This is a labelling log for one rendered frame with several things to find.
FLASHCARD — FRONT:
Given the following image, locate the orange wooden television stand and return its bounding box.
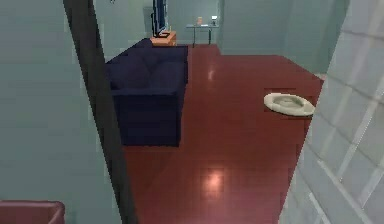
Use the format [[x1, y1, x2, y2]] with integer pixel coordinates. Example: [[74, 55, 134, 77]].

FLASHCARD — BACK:
[[149, 30, 178, 47]]

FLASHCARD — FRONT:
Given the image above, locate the dark red armchair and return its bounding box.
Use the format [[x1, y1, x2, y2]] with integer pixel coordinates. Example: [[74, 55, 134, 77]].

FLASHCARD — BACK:
[[0, 199, 66, 224]]

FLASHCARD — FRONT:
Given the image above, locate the black television set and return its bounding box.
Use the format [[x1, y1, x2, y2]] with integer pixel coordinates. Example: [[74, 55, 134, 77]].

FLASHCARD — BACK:
[[151, 0, 171, 38]]

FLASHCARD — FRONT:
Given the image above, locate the grey glass side table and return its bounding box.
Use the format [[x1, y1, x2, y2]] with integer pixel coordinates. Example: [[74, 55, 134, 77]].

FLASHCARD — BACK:
[[185, 23, 220, 48]]

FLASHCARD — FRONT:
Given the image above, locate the cream oval pet bed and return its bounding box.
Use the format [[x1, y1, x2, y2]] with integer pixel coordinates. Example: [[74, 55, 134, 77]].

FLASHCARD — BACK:
[[263, 92, 316, 118]]

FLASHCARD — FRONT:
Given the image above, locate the dark blue sofa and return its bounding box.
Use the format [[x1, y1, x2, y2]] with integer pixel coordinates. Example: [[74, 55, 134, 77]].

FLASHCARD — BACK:
[[105, 37, 190, 148]]

